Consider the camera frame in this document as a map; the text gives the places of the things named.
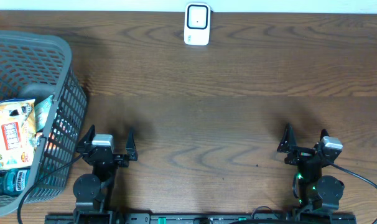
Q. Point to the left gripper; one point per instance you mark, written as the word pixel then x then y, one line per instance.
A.
pixel 88 137

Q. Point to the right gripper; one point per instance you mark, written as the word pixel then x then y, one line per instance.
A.
pixel 301 154

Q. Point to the teal tissue packet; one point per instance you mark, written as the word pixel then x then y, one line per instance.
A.
pixel 42 111

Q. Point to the yellow snack bag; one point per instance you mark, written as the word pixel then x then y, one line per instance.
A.
pixel 17 133

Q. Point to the blue mouthwash bottle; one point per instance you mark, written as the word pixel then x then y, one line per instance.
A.
pixel 14 181

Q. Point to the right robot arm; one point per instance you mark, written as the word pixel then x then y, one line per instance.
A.
pixel 317 192

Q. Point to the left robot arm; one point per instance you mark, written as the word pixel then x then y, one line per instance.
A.
pixel 93 191

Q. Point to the white barcode scanner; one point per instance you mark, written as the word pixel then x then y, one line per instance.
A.
pixel 197 24

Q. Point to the grey plastic basket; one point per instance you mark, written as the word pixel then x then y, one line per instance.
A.
pixel 37 66

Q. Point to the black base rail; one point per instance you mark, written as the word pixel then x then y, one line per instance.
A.
pixel 145 218

